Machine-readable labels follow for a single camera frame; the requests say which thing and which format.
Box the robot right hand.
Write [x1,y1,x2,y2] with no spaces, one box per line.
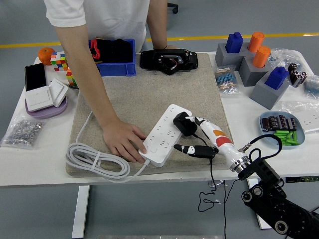
[173,115,246,168]

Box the person's right hand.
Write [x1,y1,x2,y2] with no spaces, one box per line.
[102,120,148,164]

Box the white power strip with cable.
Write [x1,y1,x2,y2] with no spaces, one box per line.
[66,104,192,184]

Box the black plug with cord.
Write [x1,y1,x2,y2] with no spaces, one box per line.
[173,111,218,213]

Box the black electronic device housing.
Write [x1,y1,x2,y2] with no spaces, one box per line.
[139,48,199,76]

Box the grey-brown mat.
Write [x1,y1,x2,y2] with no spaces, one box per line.
[65,52,237,178]

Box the black folded cloth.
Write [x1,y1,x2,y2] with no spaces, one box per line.
[111,38,134,63]

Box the grey block stand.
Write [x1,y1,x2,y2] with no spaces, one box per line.
[215,42,252,71]
[238,56,273,87]
[249,72,292,111]

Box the blue plastic bin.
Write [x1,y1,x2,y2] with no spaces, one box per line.
[89,38,137,77]

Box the bag of mixed resistors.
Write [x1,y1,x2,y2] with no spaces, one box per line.
[214,65,242,95]

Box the row of black capacitors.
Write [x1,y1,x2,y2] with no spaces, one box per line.
[261,115,299,132]

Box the blue square peg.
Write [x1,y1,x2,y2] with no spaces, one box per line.
[264,66,290,91]
[225,32,244,54]

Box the person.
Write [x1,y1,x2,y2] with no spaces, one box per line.
[43,0,150,52]

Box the pile of green standoffs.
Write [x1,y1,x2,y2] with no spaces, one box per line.
[272,130,299,146]

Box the clear bag holding socket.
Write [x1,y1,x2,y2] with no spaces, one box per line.
[281,100,319,134]

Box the black cloth with red trim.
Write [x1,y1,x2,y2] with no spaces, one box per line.
[90,37,113,65]

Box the purple tray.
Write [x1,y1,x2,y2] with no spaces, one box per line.
[24,96,68,119]

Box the light blue tray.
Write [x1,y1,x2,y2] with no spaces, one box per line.
[259,111,306,150]

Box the white table leg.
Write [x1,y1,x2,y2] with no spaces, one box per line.
[71,185,90,239]
[247,178,273,230]

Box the multicolour puzzle cube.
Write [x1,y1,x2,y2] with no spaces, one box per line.
[50,51,69,72]
[66,67,79,88]

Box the orange cylinder peg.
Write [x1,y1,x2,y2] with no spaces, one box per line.
[247,31,265,53]
[252,45,272,68]

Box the black table control panel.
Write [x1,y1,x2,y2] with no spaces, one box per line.
[285,176,319,184]

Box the bundle of black capacitors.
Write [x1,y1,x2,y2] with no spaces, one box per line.
[288,63,309,88]

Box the bag of metal nuts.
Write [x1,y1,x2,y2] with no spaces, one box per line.
[0,114,47,150]

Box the clear plastic bag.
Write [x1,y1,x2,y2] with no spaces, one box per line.
[268,47,304,69]

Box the bag of blue resistors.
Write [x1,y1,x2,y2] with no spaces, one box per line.
[303,74,319,100]

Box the black smartphone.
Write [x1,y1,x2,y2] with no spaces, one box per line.
[24,63,47,92]

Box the orange fruit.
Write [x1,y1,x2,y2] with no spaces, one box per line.
[37,47,56,66]

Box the small white wall switch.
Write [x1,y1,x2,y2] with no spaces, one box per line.
[48,78,69,108]

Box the thin black hanging cable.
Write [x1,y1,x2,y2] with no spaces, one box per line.
[222,179,240,239]

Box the white wall socket panel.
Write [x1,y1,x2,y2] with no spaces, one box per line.
[298,111,319,134]

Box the large white wall switch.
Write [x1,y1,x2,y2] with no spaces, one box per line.
[24,86,54,113]

